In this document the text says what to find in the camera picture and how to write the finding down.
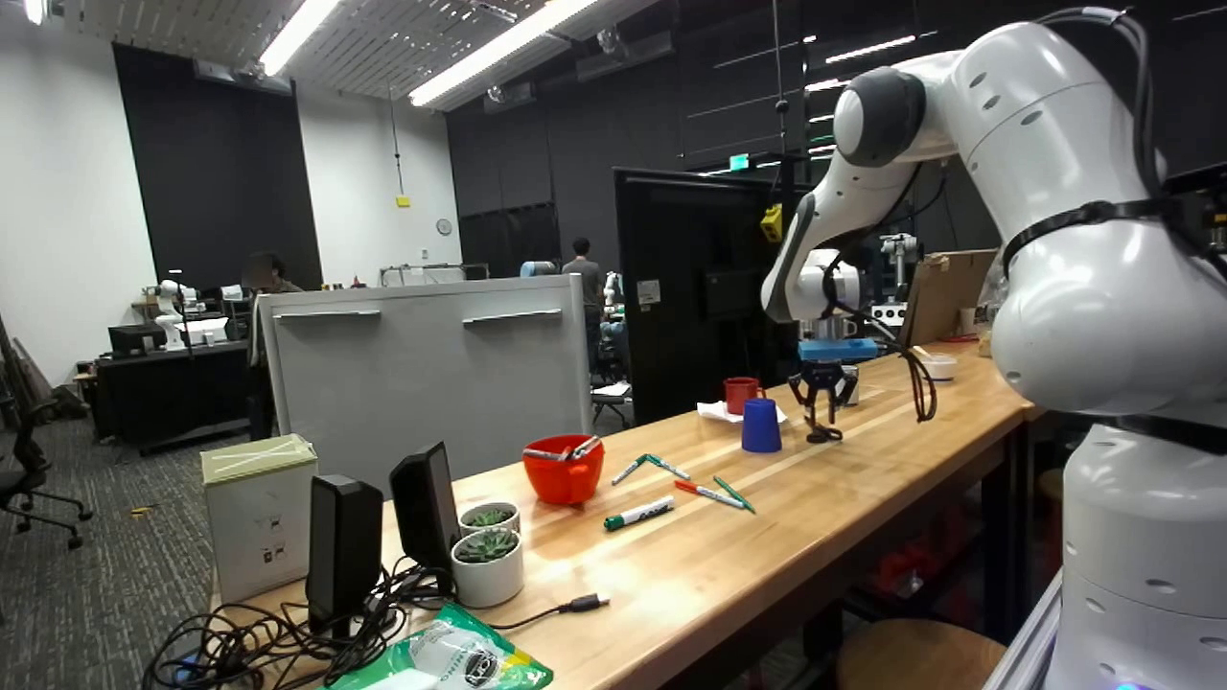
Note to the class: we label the round wooden stool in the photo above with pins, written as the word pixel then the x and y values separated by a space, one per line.
pixel 922 657

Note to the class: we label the seated person dark hair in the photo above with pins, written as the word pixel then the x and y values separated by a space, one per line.
pixel 269 275

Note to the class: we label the cardboard box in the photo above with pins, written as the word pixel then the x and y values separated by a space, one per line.
pixel 952 293

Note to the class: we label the black office chair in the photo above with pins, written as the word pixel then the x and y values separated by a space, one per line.
pixel 25 474

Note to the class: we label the green wipes packet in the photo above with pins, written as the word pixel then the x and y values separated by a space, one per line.
pixel 447 657

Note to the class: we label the white paper label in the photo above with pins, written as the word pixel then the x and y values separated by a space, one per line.
pixel 650 293

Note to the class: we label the blue plastic cup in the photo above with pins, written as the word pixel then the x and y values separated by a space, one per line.
pixel 761 427

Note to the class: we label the white marker green cap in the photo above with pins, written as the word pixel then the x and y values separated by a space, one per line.
pixel 640 515

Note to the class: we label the person in olive shirt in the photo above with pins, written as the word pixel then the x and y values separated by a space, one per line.
pixel 584 275

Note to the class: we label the black cabinet door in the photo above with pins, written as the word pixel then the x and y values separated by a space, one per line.
pixel 696 293

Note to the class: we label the dark red mug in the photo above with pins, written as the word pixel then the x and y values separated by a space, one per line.
pixel 737 392

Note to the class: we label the small white plant pot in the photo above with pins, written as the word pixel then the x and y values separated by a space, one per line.
pixel 489 578
pixel 493 515

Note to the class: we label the pale spoon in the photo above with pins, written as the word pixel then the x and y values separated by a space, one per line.
pixel 571 450

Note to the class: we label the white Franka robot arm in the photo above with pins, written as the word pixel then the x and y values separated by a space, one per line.
pixel 1097 307

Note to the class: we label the black office desk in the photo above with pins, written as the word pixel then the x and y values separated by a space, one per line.
pixel 175 390

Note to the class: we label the green pen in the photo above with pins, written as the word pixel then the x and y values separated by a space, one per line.
pixel 736 494
pixel 633 470

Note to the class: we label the black desktop speaker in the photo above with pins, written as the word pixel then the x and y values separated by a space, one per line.
pixel 342 548
pixel 425 511

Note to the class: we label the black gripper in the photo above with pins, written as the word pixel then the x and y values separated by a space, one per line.
pixel 830 376

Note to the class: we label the white paper sheet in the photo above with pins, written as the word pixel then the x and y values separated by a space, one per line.
pixel 716 413

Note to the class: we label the white box device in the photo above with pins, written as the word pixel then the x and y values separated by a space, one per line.
pixel 264 523

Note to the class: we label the ceiling strip light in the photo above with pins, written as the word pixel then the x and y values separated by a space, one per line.
pixel 504 50
pixel 300 37

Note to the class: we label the orange pen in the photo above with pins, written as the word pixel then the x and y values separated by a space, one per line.
pixel 705 492

